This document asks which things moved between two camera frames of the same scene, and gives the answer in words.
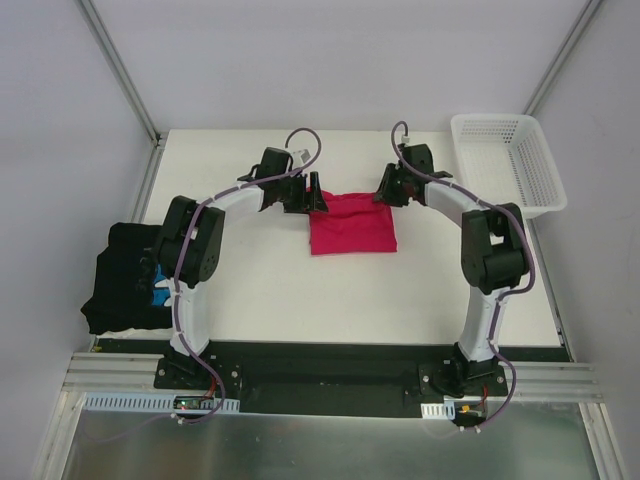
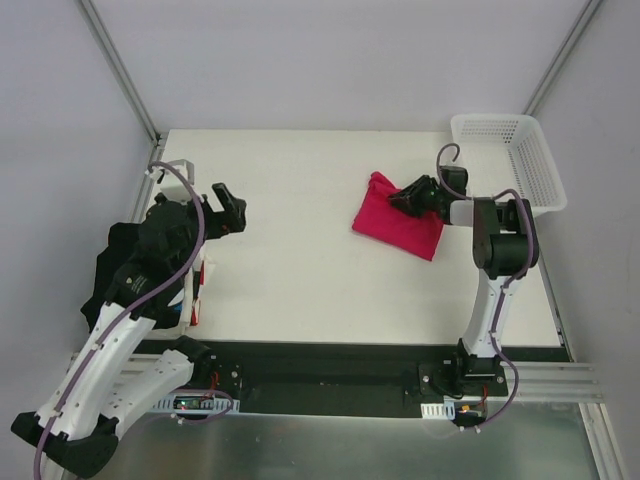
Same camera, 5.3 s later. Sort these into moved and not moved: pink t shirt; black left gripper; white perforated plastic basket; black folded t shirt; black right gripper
Moved: pink t shirt; black left gripper; black right gripper
Not moved: white perforated plastic basket; black folded t shirt
